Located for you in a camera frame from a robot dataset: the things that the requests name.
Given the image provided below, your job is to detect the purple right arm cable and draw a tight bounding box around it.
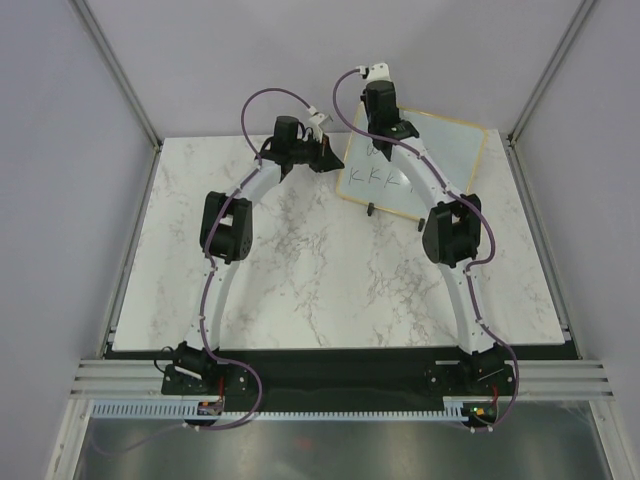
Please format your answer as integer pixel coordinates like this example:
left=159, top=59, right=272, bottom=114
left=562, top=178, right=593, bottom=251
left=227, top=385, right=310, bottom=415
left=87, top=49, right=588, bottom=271
left=331, top=67, right=519, bottom=434

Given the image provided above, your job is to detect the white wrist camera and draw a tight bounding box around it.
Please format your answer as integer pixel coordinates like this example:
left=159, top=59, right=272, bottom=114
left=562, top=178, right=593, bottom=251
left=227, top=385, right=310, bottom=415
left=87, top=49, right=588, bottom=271
left=356, top=62, right=391, bottom=83
left=307, top=106, right=333, bottom=141

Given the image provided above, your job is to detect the aluminium front rail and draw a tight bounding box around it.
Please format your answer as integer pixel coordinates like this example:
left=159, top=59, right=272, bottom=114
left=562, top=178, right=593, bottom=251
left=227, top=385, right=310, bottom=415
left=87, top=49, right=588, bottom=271
left=71, top=352, right=613, bottom=400

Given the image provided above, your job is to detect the aluminium frame post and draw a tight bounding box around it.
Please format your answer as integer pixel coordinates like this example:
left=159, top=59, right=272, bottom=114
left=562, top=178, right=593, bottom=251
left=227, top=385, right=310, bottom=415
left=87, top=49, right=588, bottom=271
left=504, top=0, right=599, bottom=146
left=69, top=0, right=164, bottom=151

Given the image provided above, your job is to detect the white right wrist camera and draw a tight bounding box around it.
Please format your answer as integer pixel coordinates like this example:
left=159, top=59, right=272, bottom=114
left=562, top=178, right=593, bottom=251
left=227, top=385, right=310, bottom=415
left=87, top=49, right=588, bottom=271
left=356, top=62, right=391, bottom=83

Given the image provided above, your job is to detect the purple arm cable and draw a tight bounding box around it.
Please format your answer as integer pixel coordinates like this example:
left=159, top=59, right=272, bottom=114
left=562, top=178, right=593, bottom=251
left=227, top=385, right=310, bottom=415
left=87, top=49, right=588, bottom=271
left=92, top=87, right=316, bottom=457
left=331, top=67, right=519, bottom=434

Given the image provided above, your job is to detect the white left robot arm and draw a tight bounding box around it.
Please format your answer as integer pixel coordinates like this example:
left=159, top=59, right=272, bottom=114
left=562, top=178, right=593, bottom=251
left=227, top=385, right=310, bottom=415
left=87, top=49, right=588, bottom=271
left=161, top=111, right=344, bottom=395

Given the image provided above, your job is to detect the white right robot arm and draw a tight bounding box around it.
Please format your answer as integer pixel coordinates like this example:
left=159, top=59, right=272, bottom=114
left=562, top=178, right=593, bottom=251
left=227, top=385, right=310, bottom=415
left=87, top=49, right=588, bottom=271
left=361, top=80, right=519, bottom=395

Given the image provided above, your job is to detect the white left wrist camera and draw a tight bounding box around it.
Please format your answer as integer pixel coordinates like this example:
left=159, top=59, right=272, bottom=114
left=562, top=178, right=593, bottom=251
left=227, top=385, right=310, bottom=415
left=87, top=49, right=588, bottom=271
left=307, top=106, right=333, bottom=141

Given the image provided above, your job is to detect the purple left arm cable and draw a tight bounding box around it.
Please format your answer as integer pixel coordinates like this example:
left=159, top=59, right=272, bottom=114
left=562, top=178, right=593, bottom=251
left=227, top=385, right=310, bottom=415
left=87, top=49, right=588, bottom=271
left=92, top=87, right=316, bottom=457

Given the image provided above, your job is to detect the blue slotted cable duct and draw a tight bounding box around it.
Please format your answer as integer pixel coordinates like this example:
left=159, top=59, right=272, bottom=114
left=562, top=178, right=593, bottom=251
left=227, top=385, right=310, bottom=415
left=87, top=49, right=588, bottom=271
left=90, top=397, right=494, bottom=420

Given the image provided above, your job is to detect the aluminium right frame post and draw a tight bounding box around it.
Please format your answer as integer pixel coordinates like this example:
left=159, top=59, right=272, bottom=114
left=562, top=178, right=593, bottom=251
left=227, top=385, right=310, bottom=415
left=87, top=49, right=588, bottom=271
left=504, top=0, right=599, bottom=146

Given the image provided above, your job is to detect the yellow framed whiteboard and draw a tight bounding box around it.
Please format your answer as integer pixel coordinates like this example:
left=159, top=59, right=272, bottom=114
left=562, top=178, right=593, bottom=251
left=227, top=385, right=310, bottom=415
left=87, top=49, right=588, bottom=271
left=336, top=108, right=488, bottom=221

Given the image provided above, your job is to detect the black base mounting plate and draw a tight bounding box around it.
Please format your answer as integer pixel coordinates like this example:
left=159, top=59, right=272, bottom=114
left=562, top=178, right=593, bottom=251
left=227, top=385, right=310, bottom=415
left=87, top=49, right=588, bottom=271
left=102, top=344, right=516, bottom=415

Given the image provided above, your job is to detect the aluminium left frame post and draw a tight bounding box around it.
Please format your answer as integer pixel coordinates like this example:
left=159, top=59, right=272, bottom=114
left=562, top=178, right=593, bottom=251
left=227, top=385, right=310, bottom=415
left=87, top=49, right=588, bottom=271
left=69, top=0, right=164, bottom=151

